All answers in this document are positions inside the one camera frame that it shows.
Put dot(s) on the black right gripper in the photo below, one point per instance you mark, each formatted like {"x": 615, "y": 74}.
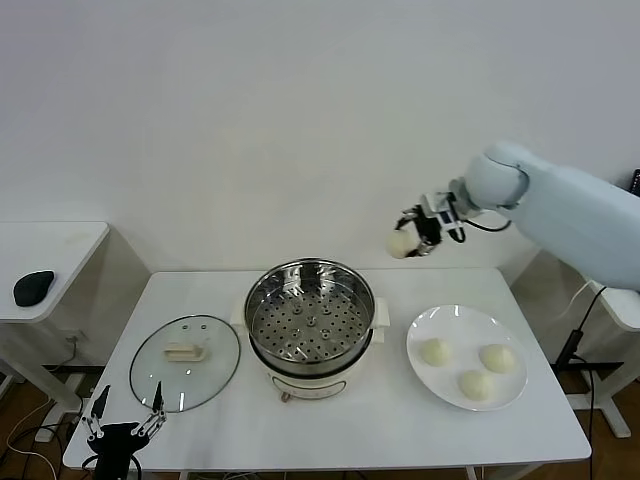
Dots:
{"x": 430, "y": 227}

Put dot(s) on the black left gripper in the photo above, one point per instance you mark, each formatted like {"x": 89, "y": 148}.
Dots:
{"x": 117, "y": 440}

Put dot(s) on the white steamed baozi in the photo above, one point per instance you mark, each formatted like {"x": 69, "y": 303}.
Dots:
{"x": 436, "y": 352}
{"x": 497, "y": 358}
{"x": 477, "y": 385}
{"x": 400, "y": 243}

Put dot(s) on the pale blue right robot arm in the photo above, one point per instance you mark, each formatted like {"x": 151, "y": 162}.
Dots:
{"x": 575, "y": 210}

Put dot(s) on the stainless steel steamer basket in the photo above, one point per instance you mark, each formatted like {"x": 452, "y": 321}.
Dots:
{"x": 345, "y": 340}

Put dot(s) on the white power strip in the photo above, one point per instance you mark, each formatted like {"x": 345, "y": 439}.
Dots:
{"x": 45, "y": 435}

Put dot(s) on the white round plate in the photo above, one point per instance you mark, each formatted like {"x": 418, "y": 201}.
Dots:
{"x": 465, "y": 330}

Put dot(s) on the black computer mouse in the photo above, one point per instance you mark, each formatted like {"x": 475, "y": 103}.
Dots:
{"x": 34, "y": 289}

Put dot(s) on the white side table with mouse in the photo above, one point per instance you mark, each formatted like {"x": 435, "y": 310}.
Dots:
{"x": 60, "y": 250}

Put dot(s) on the cream electric cooker base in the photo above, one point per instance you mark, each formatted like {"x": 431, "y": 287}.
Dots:
{"x": 310, "y": 387}

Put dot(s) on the white side table with laptop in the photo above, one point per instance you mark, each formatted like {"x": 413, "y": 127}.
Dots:
{"x": 622, "y": 310}

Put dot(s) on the black laptop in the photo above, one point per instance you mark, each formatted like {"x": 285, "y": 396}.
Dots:
{"x": 636, "y": 182}

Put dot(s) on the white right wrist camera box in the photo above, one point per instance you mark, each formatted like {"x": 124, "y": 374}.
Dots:
{"x": 445, "y": 210}

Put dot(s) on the white wall socket with plug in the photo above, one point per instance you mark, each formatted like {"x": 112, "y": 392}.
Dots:
{"x": 75, "y": 340}

